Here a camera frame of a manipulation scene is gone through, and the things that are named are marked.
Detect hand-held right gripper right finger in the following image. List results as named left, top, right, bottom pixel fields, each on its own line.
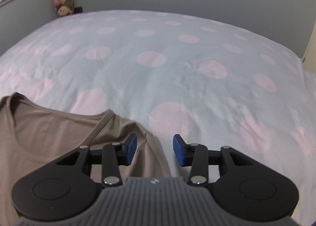
left=173, top=134, right=244, bottom=187

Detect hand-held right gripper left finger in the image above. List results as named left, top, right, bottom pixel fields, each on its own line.
left=56, top=134, right=137, bottom=187

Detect taupe shirt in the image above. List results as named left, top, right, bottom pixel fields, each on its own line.
left=0, top=92, right=172, bottom=226

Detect pink polka dot bed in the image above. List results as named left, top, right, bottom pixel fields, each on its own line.
left=0, top=9, right=316, bottom=226

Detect cream door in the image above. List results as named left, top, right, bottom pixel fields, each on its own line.
left=302, top=20, right=316, bottom=65

